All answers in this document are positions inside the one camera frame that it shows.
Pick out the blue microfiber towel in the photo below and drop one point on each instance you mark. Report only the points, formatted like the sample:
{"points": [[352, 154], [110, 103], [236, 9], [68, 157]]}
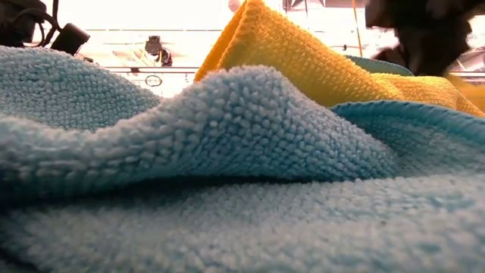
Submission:
{"points": [[379, 67], [227, 132]]}

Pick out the yellow microfiber towel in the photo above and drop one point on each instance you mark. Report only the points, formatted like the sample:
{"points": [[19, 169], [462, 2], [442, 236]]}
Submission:
{"points": [[295, 57]]}

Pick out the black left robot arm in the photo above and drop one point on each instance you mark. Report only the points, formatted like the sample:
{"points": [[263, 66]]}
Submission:
{"points": [[19, 22]]}

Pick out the long ceiling strut rail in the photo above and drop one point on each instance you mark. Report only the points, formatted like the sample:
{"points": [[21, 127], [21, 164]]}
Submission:
{"points": [[151, 69]]}

